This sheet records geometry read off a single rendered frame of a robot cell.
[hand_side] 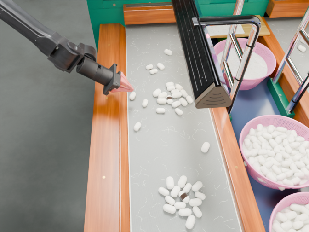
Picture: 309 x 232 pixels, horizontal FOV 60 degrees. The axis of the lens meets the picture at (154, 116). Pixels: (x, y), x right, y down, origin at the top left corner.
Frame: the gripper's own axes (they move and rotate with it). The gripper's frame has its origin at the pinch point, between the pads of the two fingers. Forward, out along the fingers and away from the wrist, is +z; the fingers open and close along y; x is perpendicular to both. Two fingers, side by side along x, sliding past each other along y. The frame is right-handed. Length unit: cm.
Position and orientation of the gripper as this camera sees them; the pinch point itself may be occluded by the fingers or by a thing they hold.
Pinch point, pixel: (131, 89)
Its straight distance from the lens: 95.4
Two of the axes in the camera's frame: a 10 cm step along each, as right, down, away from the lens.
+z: 7.7, 3.6, 5.3
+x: -6.3, 5.1, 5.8
